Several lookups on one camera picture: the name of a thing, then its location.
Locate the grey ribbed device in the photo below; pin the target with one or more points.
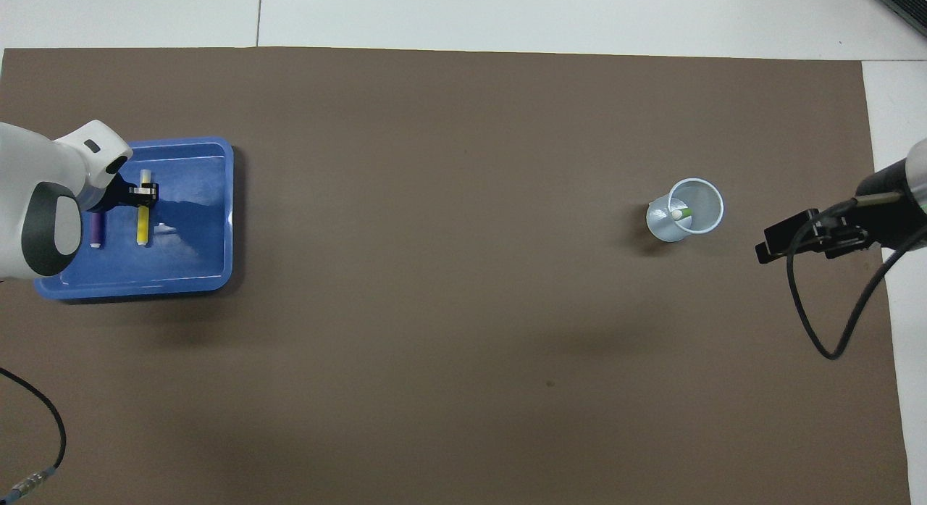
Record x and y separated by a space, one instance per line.
909 1

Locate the translucent plastic cup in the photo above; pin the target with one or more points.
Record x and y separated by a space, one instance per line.
663 228

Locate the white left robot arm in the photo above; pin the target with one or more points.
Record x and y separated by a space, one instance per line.
29 164

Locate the brown table mat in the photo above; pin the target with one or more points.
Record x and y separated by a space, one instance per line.
463 164

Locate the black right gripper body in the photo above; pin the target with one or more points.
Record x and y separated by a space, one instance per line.
891 215

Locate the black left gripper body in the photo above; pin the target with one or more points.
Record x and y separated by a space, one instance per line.
108 197

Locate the green marker pen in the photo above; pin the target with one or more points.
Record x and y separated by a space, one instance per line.
681 214

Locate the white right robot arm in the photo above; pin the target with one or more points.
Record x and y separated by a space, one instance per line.
921 164

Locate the blue plastic tray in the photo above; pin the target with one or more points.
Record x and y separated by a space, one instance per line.
188 259

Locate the purple marker pen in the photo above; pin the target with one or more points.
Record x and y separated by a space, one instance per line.
97 233

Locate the yellow marker pen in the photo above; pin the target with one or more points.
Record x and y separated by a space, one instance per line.
143 230

